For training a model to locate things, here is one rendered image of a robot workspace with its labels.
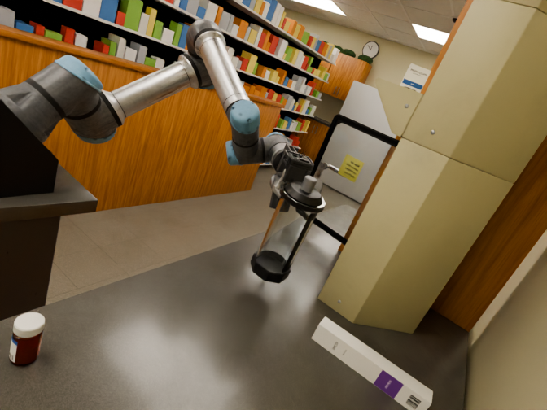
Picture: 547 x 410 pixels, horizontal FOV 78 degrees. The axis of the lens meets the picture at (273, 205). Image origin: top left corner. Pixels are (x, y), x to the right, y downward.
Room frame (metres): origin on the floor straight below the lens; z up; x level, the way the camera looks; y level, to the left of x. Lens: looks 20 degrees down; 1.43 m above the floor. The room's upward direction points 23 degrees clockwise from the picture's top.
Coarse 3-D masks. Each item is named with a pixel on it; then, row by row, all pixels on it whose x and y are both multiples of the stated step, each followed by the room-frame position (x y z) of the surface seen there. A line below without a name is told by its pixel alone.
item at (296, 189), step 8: (288, 184) 0.75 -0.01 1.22; (296, 184) 0.75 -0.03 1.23; (304, 184) 0.73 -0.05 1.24; (312, 184) 0.73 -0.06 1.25; (288, 192) 0.71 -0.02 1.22; (296, 192) 0.71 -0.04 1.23; (304, 192) 0.72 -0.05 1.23; (312, 192) 0.74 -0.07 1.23; (304, 200) 0.70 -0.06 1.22; (312, 200) 0.71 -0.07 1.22; (320, 200) 0.73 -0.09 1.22
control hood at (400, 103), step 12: (384, 84) 0.85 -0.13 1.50; (384, 96) 0.84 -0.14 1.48; (396, 96) 0.83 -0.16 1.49; (408, 96) 0.82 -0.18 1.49; (420, 96) 0.81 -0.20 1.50; (384, 108) 0.84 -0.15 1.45; (396, 108) 0.83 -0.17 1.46; (408, 108) 0.82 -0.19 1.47; (396, 120) 0.82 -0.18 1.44; (408, 120) 0.81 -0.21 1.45; (396, 132) 0.82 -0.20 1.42
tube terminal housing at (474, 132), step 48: (480, 0) 0.80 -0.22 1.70; (480, 48) 0.79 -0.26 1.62; (528, 48) 0.77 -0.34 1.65; (432, 96) 0.80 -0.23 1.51; (480, 96) 0.77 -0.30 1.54; (528, 96) 0.79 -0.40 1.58; (432, 144) 0.78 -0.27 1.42; (480, 144) 0.78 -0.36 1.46; (528, 144) 0.82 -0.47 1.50; (384, 192) 0.80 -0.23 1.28; (432, 192) 0.76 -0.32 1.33; (480, 192) 0.80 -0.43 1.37; (384, 240) 0.78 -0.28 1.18; (432, 240) 0.79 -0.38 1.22; (336, 288) 0.80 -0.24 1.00; (384, 288) 0.77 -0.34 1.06; (432, 288) 0.82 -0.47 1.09
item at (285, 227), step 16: (288, 208) 0.70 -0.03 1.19; (320, 208) 0.71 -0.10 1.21; (272, 224) 0.73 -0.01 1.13; (288, 224) 0.70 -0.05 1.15; (304, 224) 0.71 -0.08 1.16; (272, 240) 0.71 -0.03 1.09; (288, 240) 0.71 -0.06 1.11; (256, 256) 0.74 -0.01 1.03; (272, 256) 0.71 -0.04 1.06; (288, 256) 0.72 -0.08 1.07
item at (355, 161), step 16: (336, 128) 1.26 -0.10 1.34; (352, 128) 1.22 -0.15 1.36; (336, 144) 1.24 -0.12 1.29; (352, 144) 1.21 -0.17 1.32; (368, 144) 1.17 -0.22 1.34; (384, 144) 1.14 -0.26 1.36; (336, 160) 1.22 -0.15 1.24; (352, 160) 1.19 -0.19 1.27; (368, 160) 1.16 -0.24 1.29; (384, 160) 1.13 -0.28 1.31; (336, 176) 1.21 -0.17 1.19; (352, 176) 1.17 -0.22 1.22; (368, 176) 1.15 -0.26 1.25; (336, 192) 1.19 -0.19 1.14; (352, 192) 1.16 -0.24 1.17; (368, 192) 1.13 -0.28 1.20; (336, 208) 1.18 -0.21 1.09; (352, 208) 1.14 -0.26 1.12; (336, 224) 1.16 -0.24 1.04; (352, 224) 1.13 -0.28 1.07
